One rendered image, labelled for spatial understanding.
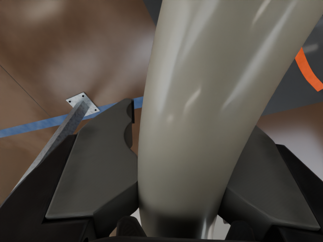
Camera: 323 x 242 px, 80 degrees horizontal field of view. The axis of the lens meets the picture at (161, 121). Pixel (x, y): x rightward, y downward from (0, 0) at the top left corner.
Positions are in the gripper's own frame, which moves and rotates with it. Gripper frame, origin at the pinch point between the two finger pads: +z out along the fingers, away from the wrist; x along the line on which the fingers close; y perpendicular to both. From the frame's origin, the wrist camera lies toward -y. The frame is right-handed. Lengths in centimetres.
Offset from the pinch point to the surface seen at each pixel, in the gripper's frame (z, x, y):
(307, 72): 100, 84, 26
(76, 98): 128, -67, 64
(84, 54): 119, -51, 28
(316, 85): 101, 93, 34
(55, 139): 88, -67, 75
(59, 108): 134, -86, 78
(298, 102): 104, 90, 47
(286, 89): 104, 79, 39
